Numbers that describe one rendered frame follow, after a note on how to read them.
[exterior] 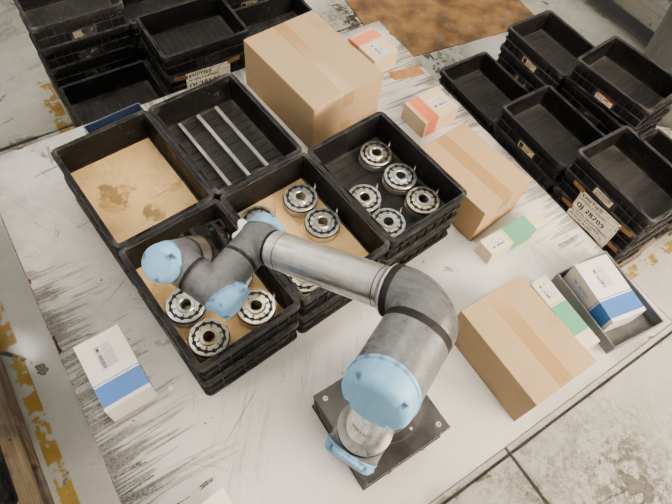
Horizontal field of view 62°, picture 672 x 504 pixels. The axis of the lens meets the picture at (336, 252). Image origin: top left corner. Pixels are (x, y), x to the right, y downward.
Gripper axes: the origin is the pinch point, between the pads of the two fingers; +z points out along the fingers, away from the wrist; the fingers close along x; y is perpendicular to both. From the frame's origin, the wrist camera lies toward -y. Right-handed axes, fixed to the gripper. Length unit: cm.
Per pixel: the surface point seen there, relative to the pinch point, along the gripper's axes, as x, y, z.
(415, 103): -51, 20, 82
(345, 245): -15.5, -11.9, 31.3
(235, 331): 15.0, -17.3, 6.1
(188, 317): 22.4, -8.2, 1.9
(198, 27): 17, 107, 120
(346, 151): -26, 14, 52
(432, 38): -76, 71, 233
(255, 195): 0.3, 13.7, 29.3
